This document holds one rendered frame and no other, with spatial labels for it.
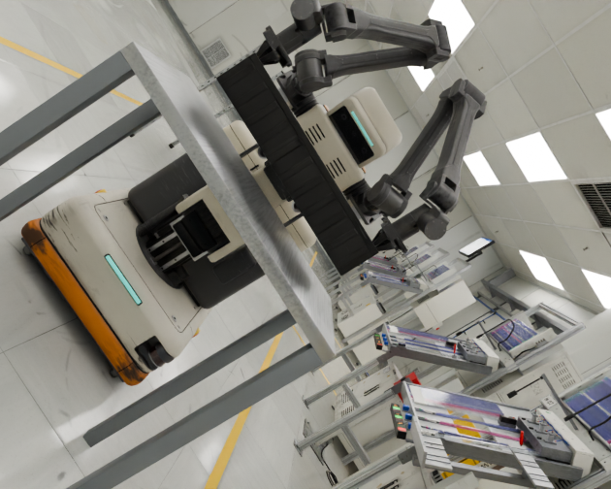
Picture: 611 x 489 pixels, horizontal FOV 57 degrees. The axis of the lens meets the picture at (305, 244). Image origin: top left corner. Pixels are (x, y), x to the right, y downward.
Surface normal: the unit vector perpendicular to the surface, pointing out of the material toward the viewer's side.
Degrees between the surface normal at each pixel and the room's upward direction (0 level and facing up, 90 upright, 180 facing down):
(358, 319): 90
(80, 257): 90
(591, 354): 90
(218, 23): 89
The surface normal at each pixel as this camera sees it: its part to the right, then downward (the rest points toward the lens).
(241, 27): -0.07, 0.08
